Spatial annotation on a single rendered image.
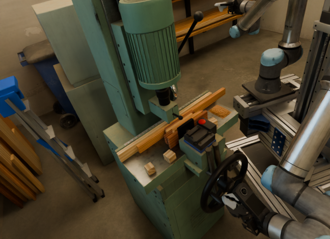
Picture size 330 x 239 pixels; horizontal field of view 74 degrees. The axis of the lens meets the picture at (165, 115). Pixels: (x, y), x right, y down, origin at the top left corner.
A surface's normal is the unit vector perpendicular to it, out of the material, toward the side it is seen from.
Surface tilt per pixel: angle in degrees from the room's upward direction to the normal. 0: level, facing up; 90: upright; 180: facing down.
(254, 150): 0
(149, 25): 90
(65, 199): 0
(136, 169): 0
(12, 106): 90
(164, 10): 90
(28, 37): 90
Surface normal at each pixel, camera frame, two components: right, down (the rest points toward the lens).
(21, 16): 0.51, 0.47
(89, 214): -0.15, -0.77
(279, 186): -0.72, -0.05
